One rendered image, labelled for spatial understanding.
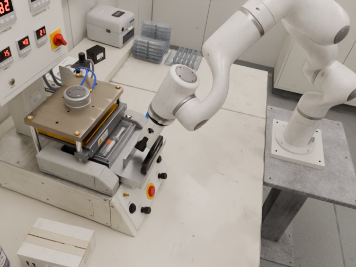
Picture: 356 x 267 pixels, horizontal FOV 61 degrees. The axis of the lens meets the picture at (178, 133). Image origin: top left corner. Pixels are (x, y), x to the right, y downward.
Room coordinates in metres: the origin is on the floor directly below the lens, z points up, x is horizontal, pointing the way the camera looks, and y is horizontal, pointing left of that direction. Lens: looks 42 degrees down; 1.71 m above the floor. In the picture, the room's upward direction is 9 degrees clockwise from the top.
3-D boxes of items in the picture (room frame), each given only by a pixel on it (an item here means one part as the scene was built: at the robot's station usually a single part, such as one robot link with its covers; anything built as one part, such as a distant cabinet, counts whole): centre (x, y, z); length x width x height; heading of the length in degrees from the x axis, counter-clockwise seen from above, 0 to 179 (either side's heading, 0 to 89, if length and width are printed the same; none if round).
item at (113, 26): (1.78, 0.51, 0.88); 0.25 x 0.20 x 0.17; 76
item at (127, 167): (0.70, 0.21, 0.97); 0.30 x 0.22 x 0.08; 78
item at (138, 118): (0.85, 0.22, 0.96); 0.26 x 0.05 x 0.07; 78
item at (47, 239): (0.41, 0.30, 0.80); 0.19 x 0.13 x 0.09; 82
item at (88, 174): (0.58, 0.28, 0.96); 0.25 x 0.05 x 0.07; 78
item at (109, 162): (0.71, 0.25, 0.98); 0.20 x 0.17 x 0.03; 168
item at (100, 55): (1.50, 0.52, 0.83); 0.09 x 0.06 x 0.07; 155
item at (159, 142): (0.67, 0.07, 0.99); 0.15 x 0.02 x 0.04; 168
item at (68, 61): (1.26, 0.59, 0.83); 0.23 x 0.12 x 0.07; 171
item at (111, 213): (0.74, 0.31, 0.84); 0.53 x 0.37 x 0.17; 78
